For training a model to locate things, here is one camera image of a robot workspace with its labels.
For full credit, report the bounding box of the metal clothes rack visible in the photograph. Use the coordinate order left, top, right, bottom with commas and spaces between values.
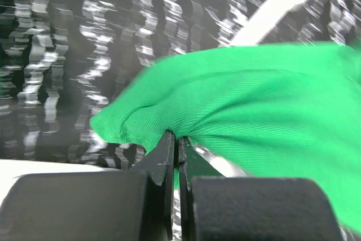
219, 0, 308, 47

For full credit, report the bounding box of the green tank top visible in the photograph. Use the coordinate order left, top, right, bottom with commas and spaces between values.
90, 42, 360, 232

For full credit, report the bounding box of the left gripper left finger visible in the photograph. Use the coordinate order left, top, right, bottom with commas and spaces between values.
1, 132, 175, 241

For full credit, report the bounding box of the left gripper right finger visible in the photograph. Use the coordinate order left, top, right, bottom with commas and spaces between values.
178, 138, 342, 240

